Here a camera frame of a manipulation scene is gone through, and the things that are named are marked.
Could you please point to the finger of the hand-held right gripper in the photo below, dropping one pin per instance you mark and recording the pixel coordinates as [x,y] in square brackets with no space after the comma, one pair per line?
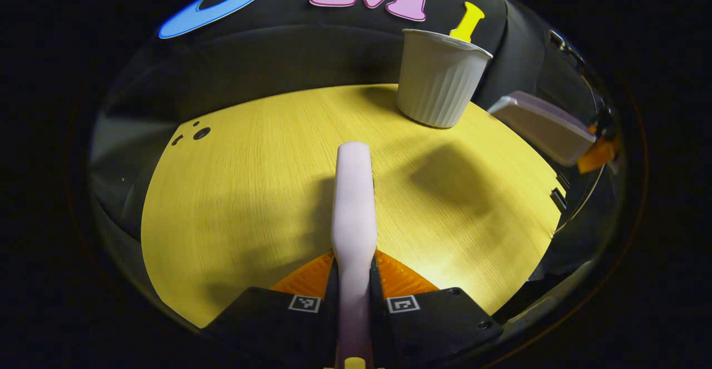
[605,124]
[598,156]

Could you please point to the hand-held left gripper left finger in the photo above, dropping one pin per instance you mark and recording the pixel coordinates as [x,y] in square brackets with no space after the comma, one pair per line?
[278,324]

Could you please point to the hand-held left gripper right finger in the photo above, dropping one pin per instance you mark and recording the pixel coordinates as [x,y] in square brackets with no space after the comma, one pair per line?
[434,324]

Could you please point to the pink dustpan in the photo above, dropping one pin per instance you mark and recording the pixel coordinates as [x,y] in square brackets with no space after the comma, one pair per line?
[542,127]

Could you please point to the small pink broom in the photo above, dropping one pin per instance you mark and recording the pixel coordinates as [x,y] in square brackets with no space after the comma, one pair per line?
[353,202]

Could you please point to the white ribbed garbage bin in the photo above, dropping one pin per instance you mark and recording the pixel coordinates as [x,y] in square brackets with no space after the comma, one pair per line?
[439,79]

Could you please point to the black backdrop cloth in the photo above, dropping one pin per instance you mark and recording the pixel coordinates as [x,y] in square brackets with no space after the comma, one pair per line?
[306,46]

